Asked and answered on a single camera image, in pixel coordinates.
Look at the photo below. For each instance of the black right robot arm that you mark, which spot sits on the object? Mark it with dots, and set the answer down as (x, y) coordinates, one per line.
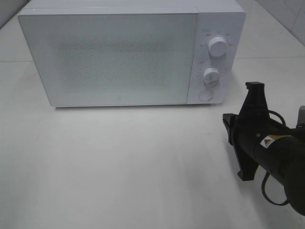
(262, 139)

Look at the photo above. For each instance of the round door release button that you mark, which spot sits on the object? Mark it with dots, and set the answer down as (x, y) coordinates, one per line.
(206, 95)

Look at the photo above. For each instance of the white upper microwave knob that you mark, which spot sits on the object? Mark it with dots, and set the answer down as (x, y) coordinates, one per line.
(217, 46)

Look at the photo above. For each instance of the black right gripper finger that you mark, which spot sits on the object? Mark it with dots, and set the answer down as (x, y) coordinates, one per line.
(255, 101)
(247, 164)

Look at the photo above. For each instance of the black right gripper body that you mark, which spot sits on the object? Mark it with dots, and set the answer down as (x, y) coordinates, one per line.
(245, 130)

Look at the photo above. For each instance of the white microwave oven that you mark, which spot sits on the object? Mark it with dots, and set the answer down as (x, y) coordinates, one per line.
(215, 17)

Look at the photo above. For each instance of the white timer knob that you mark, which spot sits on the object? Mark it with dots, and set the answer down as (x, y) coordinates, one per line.
(211, 76)

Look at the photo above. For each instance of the white microwave door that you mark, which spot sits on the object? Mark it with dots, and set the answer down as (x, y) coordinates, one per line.
(99, 60)

